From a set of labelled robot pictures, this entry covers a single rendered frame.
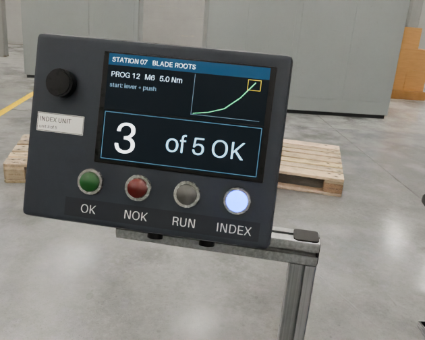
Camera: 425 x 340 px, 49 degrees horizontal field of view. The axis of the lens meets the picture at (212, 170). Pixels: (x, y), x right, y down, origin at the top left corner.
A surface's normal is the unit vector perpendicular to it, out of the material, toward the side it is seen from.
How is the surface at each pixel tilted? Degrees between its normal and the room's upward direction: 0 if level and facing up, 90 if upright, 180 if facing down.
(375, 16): 90
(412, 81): 90
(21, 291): 0
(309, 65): 90
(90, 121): 75
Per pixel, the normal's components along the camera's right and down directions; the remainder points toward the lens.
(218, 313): 0.07, -0.94
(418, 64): 0.07, 0.33
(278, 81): -0.14, 0.06
